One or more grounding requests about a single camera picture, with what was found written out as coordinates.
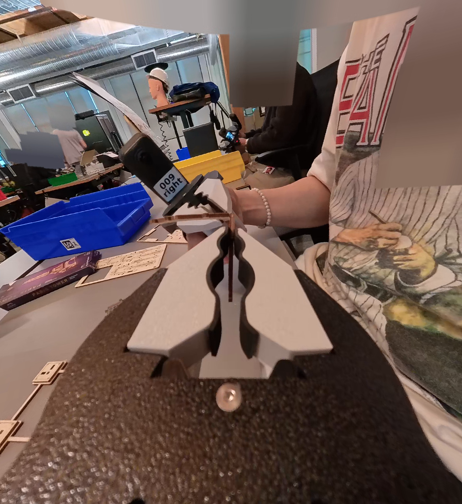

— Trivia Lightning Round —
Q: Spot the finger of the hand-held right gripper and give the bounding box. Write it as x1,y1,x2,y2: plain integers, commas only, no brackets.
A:
175,218,248,238
199,179,240,216

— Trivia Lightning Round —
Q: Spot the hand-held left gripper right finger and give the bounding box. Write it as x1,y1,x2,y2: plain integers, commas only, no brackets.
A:
231,228,334,378

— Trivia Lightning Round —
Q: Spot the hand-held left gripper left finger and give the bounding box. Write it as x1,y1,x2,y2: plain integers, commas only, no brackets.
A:
127,228,231,379

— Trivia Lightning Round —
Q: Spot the wooden arch frame assembly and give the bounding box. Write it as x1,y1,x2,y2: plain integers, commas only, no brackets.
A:
149,212,237,304

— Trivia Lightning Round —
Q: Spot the person's right forearm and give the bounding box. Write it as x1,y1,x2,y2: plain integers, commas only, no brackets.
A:
254,175,332,230

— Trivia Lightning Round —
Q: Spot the grey desk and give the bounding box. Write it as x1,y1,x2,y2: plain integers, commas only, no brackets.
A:
0,183,299,504

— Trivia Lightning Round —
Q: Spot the person's right hand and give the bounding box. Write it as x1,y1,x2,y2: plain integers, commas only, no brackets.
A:
230,187,261,230

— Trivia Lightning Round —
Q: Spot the large yellow plastic bin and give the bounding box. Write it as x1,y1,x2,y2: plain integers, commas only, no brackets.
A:
174,151,246,184

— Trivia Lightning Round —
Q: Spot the small wooden part sheet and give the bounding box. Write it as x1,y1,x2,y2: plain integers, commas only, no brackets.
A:
136,228,189,245

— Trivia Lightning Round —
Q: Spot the cluttered work table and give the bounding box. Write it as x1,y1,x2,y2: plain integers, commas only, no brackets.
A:
34,162,126,195

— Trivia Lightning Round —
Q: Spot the black cabinet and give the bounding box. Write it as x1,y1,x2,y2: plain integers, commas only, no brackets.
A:
75,111,118,154

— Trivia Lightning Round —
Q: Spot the black monitor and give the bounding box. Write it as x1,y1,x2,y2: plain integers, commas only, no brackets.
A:
183,123,219,157

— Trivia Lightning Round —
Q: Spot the wooden sheet with long parts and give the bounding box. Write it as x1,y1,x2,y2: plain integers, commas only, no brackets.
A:
75,244,168,288

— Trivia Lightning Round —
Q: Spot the white angled board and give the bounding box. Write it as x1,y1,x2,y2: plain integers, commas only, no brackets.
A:
73,72,161,139

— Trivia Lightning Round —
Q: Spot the mannequin head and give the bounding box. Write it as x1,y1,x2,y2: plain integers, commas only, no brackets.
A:
147,75,169,109

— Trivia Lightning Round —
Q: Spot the dark blue bag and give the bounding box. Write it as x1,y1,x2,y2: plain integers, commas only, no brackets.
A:
169,82,220,104

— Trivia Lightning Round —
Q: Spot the blue bin with printed tag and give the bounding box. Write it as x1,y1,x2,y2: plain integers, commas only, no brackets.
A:
0,182,154,261

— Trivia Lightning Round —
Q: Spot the person's printed white shirt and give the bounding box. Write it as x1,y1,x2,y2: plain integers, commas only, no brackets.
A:
296,8,462,504

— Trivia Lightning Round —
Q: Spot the dark purple puzzle box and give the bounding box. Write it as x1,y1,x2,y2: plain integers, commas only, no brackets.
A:
0,250,102,312

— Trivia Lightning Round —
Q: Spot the black office chair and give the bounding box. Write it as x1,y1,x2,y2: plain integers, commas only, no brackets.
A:
286,59,342,183

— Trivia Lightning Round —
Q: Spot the white bead bracelet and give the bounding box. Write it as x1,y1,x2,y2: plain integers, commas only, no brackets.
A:
251,187,273,229

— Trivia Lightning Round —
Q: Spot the black video camera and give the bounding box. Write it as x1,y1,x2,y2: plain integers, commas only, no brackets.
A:
219,125,242,152

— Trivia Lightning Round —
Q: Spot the standing desk with post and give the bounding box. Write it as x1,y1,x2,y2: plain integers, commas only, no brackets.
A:
149,94,213,149

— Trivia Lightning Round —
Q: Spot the silver air duct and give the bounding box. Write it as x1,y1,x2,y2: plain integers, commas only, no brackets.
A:
0,20,220,79
0,59,145,102

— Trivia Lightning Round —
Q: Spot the wooden four-square connector frame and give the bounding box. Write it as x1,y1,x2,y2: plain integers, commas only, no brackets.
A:
0,360,68,458

